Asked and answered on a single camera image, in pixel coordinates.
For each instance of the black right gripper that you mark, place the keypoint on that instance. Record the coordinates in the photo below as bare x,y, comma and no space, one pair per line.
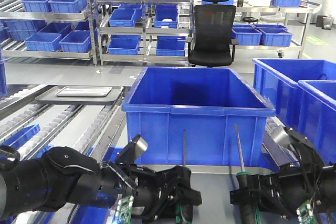
255,194

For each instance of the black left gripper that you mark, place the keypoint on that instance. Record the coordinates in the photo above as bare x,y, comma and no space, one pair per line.
164,194

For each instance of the screwdriver steel shaft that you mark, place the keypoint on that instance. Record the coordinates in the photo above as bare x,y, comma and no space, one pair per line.
184,153

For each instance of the screwdriver blue-tipped shaft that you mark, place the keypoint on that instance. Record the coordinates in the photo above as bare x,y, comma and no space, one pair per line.
240,153

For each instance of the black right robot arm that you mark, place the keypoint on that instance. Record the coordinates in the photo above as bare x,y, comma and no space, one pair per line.
303,189

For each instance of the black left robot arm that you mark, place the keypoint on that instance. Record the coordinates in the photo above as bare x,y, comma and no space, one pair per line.
63,175

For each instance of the silver tray on dark tray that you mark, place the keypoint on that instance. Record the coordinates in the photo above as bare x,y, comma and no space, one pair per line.
85,91

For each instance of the dark grey tray on rollers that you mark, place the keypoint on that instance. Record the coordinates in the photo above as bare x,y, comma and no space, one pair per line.
49,97

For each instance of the blue bin right front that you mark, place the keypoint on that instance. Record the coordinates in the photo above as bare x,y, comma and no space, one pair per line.
317,116

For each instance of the central blue plastic bin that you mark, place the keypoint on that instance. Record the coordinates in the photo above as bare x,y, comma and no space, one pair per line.
207,103

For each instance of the blue bin right rear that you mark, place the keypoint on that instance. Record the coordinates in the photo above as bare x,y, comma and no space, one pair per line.
277,81

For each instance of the black mesh office chair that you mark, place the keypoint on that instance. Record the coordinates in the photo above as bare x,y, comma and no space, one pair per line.
211,44

